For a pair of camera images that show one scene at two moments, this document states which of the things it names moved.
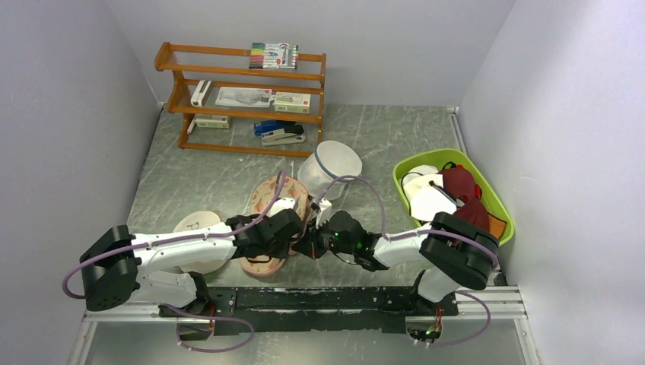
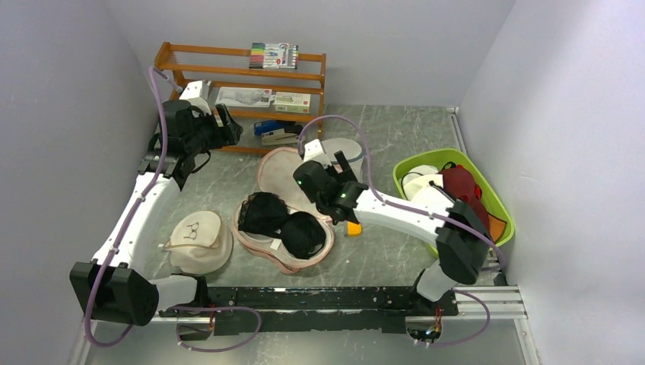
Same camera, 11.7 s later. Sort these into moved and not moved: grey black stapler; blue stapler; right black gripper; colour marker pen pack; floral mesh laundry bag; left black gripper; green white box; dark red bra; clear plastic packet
Moved: right black gripper; left black gripper; floral mesh laundry bag
Not moved: blue stapler; colour marker pen pack; green white box; clear plastic packet; dark red bra; grey black stapler
